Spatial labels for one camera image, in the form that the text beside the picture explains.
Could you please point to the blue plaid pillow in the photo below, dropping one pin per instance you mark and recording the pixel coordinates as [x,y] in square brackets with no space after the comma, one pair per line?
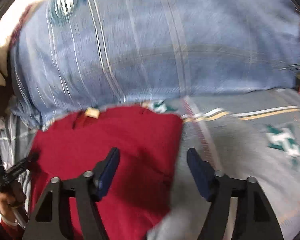
[74,54]

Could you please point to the person's left hand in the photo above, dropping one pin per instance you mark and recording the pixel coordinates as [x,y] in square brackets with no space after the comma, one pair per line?
[6,202]

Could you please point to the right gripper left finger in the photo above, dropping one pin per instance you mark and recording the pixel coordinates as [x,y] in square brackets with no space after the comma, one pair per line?
[61,199]

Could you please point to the grey patterned bedsheet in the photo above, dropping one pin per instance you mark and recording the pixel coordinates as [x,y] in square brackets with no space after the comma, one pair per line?
[199,167]

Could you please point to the red sleeve forearm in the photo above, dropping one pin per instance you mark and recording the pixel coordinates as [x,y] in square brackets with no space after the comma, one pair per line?
[15,232]

